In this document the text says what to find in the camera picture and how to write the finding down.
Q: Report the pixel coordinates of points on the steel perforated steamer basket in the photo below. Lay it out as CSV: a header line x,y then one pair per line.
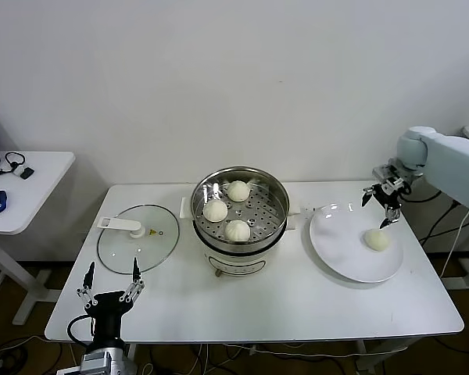
x,y
266,211

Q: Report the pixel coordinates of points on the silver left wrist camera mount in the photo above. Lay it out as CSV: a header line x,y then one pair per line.
x,y
97,361

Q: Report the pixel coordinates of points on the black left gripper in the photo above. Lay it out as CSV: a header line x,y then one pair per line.
x,y
109,302

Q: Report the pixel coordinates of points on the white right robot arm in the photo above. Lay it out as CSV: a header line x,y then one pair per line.
x,y
453,164

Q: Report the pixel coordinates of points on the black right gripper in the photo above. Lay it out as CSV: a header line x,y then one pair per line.
x,y
389,197

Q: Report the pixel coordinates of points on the white round plate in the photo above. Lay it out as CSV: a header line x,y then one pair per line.
x,y
336,242

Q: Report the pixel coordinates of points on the white computer mouse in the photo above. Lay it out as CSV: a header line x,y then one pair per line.
x,y
26,173

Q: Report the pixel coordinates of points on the white side table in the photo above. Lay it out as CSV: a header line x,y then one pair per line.
x,y
43,187

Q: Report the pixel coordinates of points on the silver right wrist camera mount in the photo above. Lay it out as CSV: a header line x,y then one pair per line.
x,y
387,173

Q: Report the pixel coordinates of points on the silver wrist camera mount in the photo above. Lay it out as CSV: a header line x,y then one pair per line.
x,y
97,361
387,173

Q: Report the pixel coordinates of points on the white steamed baozi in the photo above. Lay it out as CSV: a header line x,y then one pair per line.
x,y
237,230
238,190
215,211
377,239

